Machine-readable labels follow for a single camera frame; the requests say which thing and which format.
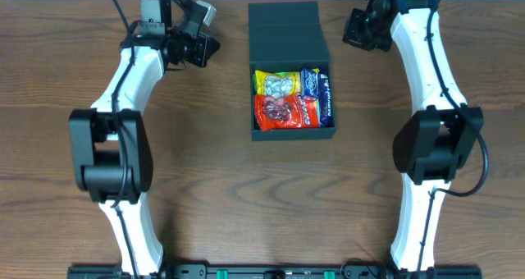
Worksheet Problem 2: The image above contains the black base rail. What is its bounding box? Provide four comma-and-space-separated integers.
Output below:
67, 263, 483, 279

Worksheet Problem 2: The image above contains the blue Eclipse mint box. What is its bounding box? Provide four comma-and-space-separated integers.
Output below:
300, 68, 319, 102

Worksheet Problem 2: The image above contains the dark green open box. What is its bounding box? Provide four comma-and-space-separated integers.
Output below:
249, 2, 336, 141

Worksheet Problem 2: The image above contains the red Hacks candy bag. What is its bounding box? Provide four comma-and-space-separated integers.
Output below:
254, 94, 320, 131

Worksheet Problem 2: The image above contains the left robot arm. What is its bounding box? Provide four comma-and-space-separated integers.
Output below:
67, 0, 220, 278

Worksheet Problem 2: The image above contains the yellow Hacks candy bag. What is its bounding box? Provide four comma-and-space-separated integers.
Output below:
253, 75, 302, 98

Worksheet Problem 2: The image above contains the Haribo gummy worms bag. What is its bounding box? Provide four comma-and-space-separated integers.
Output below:
251, 70, 300, 84

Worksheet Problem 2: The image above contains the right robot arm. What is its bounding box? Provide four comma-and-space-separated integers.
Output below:
342, 0, 489, 278

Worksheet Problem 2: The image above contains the purple Dairy Milk bar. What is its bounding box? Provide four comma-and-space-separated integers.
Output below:
317, 71, 333, 127

